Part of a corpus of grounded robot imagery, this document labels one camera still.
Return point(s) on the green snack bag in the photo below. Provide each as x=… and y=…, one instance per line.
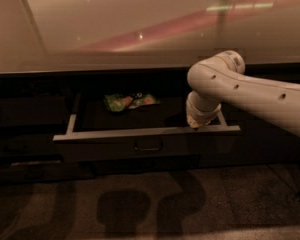
x=118, y=103

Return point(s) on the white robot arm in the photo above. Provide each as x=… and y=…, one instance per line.
x=221, y=79

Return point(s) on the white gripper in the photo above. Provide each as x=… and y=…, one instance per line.
x=200, y=114

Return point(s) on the dark drawer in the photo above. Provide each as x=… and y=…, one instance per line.
x=27, y=145
x=29, y=111
x=144, y=165
x=95, y=134
x=45, y=171

